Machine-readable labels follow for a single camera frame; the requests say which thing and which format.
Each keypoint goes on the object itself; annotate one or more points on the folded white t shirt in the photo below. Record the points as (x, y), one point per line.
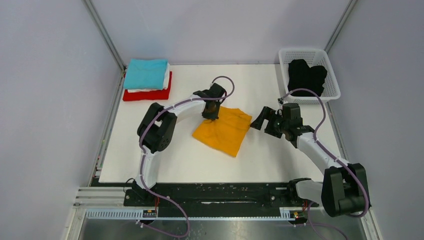
(165, 83)

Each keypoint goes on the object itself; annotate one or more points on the controller board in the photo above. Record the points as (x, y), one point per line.
(150, 213)
(294, 214)

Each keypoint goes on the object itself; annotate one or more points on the white slotted cable duct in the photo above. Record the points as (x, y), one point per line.
(136, 214)

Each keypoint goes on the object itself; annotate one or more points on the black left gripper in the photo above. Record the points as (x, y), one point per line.
(213, 115)

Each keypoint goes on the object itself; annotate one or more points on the white plastic laundry basket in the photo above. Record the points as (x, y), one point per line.
(313, 57)

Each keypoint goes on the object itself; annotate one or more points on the folded cyan t shirt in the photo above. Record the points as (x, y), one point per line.
(145, 74)

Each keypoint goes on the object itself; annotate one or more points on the aluminium corner post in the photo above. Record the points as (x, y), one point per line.
(96, 18)
(340, 24)

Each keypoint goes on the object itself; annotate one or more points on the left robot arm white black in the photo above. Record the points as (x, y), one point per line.
(157, 128)

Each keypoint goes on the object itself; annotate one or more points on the left aluminium corner post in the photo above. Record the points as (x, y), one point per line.
(96, 18)

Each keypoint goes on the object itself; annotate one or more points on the black t shirt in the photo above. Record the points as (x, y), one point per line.
(301, 76)

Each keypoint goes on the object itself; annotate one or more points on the yellow t shirt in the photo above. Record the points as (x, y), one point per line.
(226, 133)

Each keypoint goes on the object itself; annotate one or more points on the folded red t shirt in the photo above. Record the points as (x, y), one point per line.
(149, 95)

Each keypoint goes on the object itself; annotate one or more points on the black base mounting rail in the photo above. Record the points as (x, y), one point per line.
(214, 200)

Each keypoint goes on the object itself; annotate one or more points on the left controller board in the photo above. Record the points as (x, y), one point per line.
(150, 213)

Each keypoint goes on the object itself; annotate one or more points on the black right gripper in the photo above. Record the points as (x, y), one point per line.
(269, 114)

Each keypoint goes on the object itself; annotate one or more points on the right controller board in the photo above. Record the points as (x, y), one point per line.
(294, 214)

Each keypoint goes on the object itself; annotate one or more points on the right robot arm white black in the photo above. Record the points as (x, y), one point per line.
(324, 162)

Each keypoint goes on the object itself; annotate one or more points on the right aluminium corner post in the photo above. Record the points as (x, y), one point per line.
(340, 24)

